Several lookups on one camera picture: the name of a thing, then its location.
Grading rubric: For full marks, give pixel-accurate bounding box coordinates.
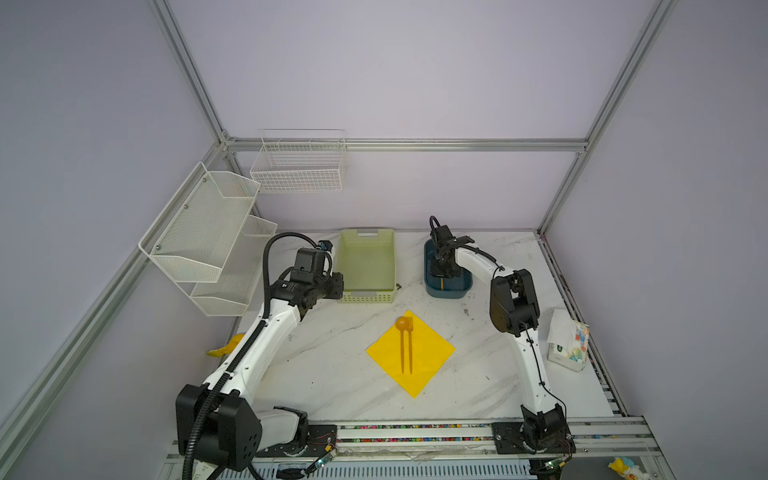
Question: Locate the light green plastic basket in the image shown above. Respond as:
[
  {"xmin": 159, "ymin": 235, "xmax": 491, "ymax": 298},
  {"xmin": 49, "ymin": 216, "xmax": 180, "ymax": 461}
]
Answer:
[{"xmin": 334, "ymin": 229, "xmax": 397, "ymax": 303}]

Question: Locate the orange plastic spoon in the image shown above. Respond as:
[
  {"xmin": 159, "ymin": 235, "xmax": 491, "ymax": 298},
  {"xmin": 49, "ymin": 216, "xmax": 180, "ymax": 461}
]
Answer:
[{"xmin": 394, "ymin": 316, "xmax": 414, "ymax": 373}]

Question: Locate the yellow paper napkin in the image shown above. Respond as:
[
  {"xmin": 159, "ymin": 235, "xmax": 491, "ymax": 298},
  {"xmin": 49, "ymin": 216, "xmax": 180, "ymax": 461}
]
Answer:
[{"xmin": 366, "ymin": 310, "xmax": 455, "ymax": 398}]

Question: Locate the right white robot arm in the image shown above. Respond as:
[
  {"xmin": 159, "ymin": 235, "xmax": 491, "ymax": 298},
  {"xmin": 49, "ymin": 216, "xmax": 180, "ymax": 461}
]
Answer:
[{"xmin": 428, "ymin": 216, "xmax": 568, "ymax": 453}]

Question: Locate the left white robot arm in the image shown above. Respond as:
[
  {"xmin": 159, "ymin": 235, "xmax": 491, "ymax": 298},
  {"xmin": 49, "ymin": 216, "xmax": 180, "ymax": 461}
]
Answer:
[{"xmin": 175, "ymin": 241, "xmax": 343, "ymax": 479}]

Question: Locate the teal plastic tray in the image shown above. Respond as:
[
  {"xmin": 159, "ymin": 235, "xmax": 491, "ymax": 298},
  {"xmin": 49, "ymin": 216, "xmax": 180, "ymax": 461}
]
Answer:
[{"xmin": 423, "ymin": 240, "xmax": 473, "ymax": 299}]

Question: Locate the yellow banana toy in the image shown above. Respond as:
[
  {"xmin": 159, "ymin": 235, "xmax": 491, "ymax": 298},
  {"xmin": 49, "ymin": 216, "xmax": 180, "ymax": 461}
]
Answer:
[{"xmin": 206, "ymin": 334, "xmax": 244, "ymax": 358}]

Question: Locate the white two-tier mesh shelf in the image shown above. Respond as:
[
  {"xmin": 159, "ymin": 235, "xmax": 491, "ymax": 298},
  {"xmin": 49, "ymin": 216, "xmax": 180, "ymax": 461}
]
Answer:
[{"xmin": 138, "ymin": 163, "xmax": 277, "ymax": 317}]

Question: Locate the colourful small carton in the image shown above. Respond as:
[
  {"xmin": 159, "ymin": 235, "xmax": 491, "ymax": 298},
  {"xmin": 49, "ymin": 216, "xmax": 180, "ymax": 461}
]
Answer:
[{"xmin": 547, "ymin": 309, "xmax": 591, "ymax": 372}]

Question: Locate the small yellow toy figure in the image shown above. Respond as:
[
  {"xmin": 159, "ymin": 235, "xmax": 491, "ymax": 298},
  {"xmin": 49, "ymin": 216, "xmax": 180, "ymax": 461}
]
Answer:
[{"xmin": 608, "ymin": 457, "xmax": 651, "ymax": 480}]

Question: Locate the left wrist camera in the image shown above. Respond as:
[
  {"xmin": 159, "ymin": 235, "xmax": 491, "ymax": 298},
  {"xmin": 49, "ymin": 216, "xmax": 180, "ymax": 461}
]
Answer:
[{"xmin": 318, "ymin": 240, "xmax": 333, "ymax": 276}]

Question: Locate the left black corrugated cable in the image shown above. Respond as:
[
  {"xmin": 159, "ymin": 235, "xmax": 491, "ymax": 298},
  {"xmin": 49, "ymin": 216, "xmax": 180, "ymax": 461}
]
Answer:
[{"xmin": 179, "ymin": 231, "xmax": 319, "ymax": 480}]

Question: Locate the white wire wall basket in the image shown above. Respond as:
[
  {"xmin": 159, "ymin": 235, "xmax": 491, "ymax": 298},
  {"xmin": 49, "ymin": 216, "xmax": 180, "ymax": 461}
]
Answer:
[{"xmin": 250, "ymin": 129, "xmax": 347, "ymax": 194}]

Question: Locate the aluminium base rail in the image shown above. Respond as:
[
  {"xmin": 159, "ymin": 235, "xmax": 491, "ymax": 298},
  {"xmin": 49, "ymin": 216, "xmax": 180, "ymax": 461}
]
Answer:
[{"xmin": 157, "ymin": 415, "xmax": 676, "ymax": 480}]

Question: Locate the aluminium cage frame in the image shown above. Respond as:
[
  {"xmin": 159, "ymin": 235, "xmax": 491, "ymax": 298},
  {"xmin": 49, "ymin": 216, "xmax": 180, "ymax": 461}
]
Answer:
[{"xmin": 1, "ymin": 1, "xmax": 677, "ymax": 477}]

